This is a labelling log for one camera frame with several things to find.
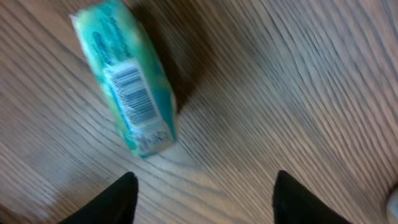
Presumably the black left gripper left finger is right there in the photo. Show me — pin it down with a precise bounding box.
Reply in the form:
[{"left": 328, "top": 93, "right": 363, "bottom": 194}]
[{"left": 60, "top": 172, "right": 138, "bottom": 224}]

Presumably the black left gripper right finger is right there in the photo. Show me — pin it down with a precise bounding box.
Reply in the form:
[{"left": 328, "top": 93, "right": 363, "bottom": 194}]
[{"left": 272, "top": 170, "right": 349, "bottom": 224}]

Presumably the green lidded white jar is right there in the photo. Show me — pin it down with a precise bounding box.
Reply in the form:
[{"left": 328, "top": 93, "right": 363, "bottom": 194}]
[{"left": 386, "top": 187, "right": 398, "bottom": 224}]

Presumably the teal tissue pack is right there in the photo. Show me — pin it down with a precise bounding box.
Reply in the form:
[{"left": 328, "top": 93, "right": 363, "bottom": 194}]
[{"left": 71, "top": 1, "right": 178, "bottom": 158}]

